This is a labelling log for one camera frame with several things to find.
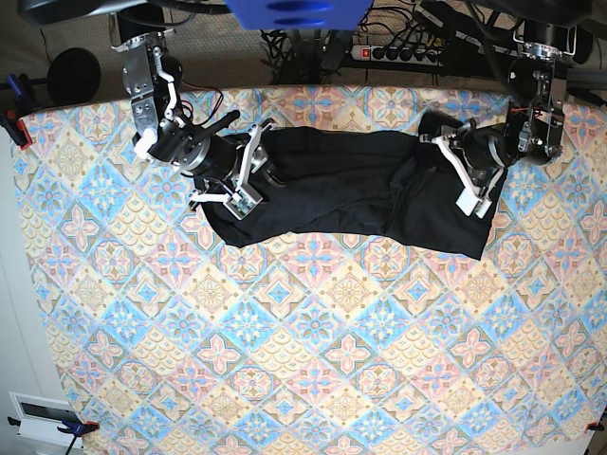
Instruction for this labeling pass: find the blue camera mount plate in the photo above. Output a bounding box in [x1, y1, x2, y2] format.
[226, 0, 372, 30]

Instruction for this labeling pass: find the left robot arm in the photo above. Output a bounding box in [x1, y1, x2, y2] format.
[418, 1, 592, 218]

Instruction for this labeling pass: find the black round stool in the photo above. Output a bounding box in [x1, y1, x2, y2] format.
[46, 47, 101, 106]

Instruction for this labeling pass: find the patterned tablecloth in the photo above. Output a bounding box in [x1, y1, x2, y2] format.
[11, 101, 606, 454]

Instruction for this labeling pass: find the blue clamp lower left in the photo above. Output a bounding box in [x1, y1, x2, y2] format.
[7, 417, 100, 454]

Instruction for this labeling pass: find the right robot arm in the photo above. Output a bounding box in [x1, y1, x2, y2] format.
[17, 1, 284, 220]

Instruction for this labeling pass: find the black t-shirt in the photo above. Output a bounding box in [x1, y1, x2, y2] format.
[201, 127, 496, 260]

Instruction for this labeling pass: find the white floor box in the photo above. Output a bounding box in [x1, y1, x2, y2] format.
[9, 391, 79, 448]

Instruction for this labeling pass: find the orange clamp lower right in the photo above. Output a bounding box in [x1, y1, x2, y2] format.
[586, 422, 605, 432]

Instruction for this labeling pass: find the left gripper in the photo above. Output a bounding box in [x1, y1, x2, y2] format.
[419, 111, 564, 219]

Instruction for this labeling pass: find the white power strip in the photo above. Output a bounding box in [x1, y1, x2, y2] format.
[350, 45, 442, 66]

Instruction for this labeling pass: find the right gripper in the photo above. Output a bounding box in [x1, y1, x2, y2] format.
[133, 109, 285, 219]

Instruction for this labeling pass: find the blue clamp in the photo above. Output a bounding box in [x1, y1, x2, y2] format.
[1, 74, 33, 150]
[7, 417, 100, 454]

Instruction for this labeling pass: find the blue clamp upper left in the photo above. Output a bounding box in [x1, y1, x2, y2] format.
[1, 74, 33, 150]

